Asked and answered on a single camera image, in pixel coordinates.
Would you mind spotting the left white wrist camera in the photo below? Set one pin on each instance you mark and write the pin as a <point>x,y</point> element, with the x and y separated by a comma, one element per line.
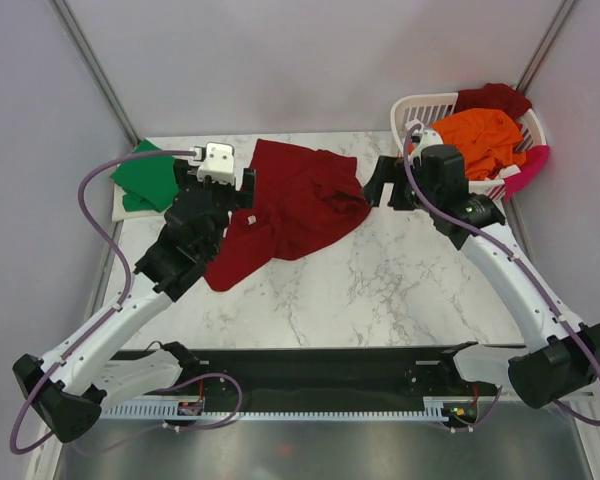
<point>214,161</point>

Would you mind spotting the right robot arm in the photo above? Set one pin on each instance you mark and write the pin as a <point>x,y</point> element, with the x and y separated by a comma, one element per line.
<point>561,353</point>

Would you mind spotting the dark red shirt in basket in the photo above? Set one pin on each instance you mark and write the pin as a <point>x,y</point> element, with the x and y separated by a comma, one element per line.
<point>495,96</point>

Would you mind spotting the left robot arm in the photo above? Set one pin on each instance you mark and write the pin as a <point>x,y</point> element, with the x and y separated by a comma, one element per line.
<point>70,386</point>

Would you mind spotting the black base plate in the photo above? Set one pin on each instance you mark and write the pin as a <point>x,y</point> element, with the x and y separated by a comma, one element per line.
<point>347,379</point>

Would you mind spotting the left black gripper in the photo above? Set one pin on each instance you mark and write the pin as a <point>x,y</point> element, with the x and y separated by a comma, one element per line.
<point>242,199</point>

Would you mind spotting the orange t shirt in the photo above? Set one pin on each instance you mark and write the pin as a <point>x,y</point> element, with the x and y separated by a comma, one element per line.
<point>486,138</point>

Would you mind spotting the right aluminium frame post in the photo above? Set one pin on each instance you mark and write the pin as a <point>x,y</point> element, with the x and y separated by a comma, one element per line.
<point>558,22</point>

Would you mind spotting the left aluminium frame post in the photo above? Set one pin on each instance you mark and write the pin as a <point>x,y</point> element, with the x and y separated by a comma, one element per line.
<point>78,38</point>

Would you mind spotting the white laundry basket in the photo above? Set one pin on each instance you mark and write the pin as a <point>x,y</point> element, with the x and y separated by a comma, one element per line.
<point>428,108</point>

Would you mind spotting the pink garment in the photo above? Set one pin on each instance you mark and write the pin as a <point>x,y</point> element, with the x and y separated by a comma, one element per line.
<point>536,159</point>

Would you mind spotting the folded green t shirt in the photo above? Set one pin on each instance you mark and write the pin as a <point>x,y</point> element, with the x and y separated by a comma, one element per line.
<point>148,184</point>

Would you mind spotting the aluminium frame post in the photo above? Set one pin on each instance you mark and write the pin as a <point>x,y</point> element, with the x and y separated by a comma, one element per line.
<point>78,38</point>
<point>558,22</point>

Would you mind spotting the dark red t shirt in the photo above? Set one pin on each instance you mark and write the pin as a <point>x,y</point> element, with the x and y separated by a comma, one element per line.
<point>305,200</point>

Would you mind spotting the white slotted cable duct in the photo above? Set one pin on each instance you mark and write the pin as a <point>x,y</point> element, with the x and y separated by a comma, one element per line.
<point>172,410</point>

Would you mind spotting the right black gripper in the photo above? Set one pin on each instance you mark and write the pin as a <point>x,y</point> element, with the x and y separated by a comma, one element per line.
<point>388,169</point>

